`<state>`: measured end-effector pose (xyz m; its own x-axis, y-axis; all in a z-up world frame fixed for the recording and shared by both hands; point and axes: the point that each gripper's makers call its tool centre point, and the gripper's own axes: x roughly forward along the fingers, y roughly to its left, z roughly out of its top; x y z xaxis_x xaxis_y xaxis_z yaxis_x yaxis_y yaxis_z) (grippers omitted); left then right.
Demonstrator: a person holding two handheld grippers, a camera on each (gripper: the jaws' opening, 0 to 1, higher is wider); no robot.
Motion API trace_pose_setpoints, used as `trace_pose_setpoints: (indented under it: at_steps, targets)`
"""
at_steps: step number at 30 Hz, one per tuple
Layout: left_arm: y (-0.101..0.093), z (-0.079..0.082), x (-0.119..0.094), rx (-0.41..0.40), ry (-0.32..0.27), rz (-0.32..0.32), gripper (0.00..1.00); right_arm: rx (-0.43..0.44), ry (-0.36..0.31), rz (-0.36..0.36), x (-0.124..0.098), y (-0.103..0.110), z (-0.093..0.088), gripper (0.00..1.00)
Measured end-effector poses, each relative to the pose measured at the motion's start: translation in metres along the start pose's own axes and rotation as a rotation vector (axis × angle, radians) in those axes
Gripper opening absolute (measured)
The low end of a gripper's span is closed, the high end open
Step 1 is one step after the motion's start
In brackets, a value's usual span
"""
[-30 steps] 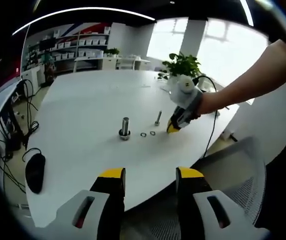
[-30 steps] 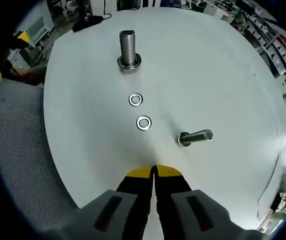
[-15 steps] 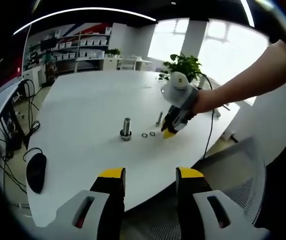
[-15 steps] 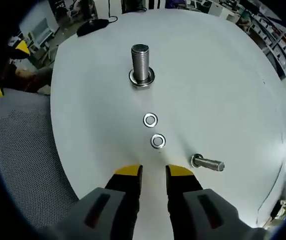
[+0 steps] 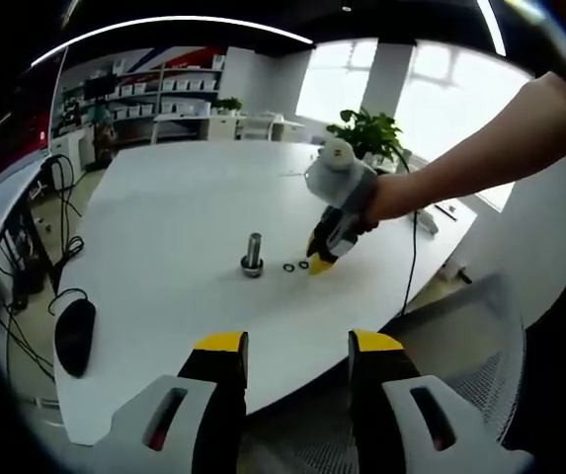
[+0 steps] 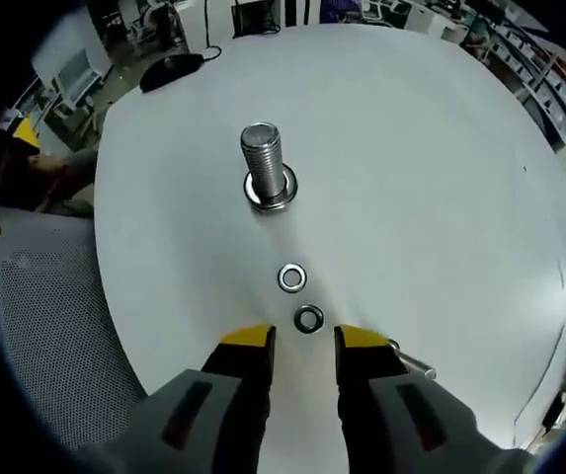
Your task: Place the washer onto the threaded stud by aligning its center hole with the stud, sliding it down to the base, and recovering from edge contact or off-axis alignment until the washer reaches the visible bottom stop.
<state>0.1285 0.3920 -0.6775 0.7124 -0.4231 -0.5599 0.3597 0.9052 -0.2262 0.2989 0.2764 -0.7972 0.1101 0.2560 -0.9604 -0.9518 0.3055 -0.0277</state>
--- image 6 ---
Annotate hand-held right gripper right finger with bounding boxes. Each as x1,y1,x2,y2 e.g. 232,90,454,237
334,324,535,474

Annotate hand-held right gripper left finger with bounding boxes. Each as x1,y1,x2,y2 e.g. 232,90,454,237
89,324,278,474

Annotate steel washer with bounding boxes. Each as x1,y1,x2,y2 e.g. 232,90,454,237
293,303,327,336
277,262,309,294

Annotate steel threaded stud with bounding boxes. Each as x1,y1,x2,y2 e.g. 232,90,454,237
240,121,299,214

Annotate slim steel bolt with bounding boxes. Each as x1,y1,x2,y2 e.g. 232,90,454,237
388,339,438,381

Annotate grey mesh chair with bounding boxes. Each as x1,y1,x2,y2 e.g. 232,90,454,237
0,206,148,451

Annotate black computer mouse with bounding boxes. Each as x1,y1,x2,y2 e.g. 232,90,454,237
139,52,205,93

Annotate shelf rack of white bins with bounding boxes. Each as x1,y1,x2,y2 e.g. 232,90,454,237
487,12,566,149

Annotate black mouse cable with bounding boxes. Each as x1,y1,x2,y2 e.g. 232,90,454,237
202,0,223,64

